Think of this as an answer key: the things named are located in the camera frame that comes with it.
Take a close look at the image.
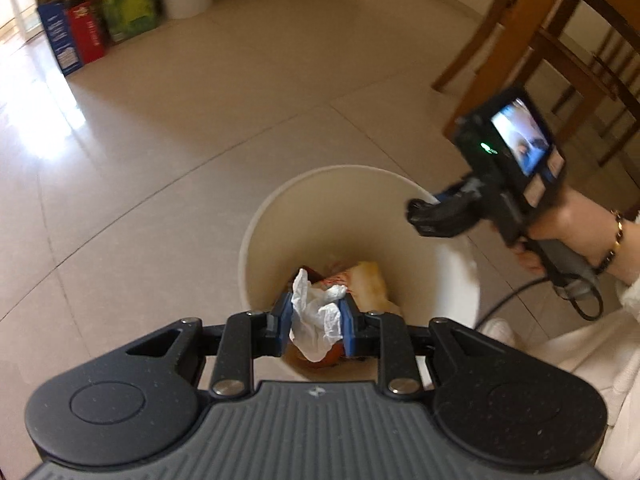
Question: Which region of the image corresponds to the person's white knit clothing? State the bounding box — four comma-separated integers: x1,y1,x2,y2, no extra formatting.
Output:
480,275,640,480

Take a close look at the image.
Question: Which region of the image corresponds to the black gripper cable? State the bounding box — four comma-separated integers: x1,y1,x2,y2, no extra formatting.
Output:
472,272,603,333

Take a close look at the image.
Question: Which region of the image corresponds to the dark bead bracelet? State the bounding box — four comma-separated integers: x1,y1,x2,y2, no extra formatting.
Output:
594,209,626,275

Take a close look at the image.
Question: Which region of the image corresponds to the yellow lidded drink cup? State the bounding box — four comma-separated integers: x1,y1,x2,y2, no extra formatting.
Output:
322,260,401,316

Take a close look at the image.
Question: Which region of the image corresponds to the person's right hand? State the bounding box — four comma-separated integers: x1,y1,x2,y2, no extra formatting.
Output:
512,190,618,273

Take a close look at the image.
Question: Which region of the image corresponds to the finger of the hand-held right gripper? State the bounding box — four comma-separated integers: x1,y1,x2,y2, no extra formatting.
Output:
406,175,501,238

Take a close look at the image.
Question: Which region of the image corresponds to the red printed carton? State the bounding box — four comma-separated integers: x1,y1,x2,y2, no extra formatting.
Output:
65,0,107,65

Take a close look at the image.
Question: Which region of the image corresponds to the white tissue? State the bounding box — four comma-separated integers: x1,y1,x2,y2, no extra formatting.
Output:
290,268,348,363

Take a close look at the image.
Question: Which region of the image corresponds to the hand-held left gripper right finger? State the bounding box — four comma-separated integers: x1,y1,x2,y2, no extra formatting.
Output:
340,297,506,399

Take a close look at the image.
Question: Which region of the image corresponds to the green printed carton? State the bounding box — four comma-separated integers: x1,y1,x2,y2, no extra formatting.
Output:
95,0,161,43

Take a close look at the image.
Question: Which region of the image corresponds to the white plastic trash bin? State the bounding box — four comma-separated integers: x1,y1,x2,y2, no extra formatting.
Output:
239,164,483,386

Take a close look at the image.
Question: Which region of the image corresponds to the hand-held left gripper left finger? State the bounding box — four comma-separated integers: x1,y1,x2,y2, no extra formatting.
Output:
117,291,297,399

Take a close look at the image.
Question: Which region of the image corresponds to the wooden chair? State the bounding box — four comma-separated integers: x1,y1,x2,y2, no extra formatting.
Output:
432,0,640,166

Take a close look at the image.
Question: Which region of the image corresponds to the blue printed carton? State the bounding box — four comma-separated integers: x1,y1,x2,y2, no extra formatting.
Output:
37,2,83,77

